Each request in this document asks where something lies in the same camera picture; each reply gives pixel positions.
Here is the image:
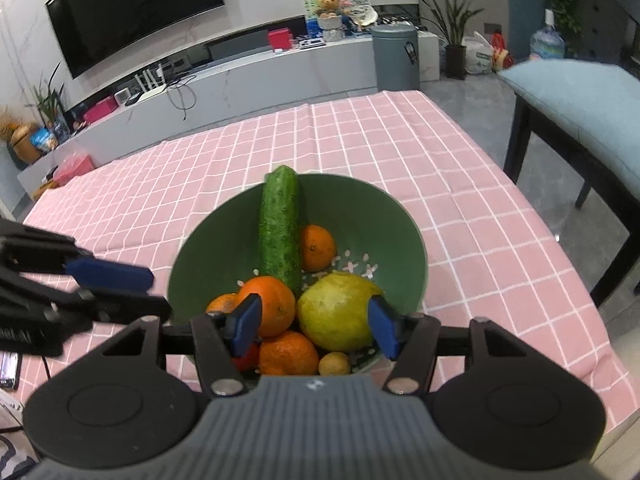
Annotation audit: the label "red tomato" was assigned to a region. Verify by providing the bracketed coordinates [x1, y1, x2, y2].
[231, 342, 259, 374]

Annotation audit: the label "yellow-green lemon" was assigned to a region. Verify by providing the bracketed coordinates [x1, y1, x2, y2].
[296, 272, 383, 352]

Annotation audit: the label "large orange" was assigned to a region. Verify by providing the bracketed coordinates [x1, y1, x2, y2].
[235, 276, 296, 338]

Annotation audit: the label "small tan longan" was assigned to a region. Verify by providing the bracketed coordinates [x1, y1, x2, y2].
[318, 352, 352, 376]

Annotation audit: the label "orange fruit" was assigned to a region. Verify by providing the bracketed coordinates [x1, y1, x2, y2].
[258, 330, 319, 376]

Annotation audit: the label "orange tangerine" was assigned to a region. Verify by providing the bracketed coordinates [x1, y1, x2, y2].
[300, 224, 337, 273]

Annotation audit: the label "green cucumber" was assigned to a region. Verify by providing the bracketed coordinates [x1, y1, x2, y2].
[258, 165, 303, 297]

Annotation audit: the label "pink checkered tablecloth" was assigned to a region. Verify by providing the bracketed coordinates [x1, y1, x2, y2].
[27, 91, 639, 429]

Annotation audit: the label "brown round vase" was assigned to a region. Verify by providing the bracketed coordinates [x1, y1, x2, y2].
[10, 122, 42, 165]

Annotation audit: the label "pink box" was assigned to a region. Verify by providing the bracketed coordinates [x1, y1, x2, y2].
[84, 96, 118, 125]

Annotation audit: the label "small potted plant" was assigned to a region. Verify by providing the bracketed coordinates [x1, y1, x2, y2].
[30, 63, 72, 144]

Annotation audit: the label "white wifi router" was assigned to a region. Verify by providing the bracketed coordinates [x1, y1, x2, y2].
[132, 63, 167, 104]

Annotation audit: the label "white TV console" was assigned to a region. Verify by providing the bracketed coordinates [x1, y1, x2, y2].
[16, 30, 442, 196]

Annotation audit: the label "black television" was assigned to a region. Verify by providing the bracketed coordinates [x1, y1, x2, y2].
[46, 0, 224, 78]

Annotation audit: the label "grey trash bin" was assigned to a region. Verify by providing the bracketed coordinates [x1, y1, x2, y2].
[371, 23, 420, 91]

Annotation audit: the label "white plastic bag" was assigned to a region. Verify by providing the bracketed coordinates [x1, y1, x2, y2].
[462, 32, 494, 75]

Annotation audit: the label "red box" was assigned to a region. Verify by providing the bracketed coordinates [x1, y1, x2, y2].
[268, 27, 294, 52]

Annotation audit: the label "light blue cushioned bench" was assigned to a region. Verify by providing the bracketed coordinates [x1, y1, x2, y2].
[497, 56, 640, 309]

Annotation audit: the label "potted long-leaf plant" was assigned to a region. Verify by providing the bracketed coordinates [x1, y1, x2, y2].
[419, 0, 484, 80]

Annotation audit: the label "blue water jug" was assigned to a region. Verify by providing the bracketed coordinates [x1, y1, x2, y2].
[529, 9, 566, 60]

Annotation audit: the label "teddy bear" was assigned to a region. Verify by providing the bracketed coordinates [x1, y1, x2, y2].
[316, 0, 342, 18]

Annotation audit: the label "black cable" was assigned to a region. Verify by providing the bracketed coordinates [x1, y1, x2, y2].
[164, 72, 198, 122]

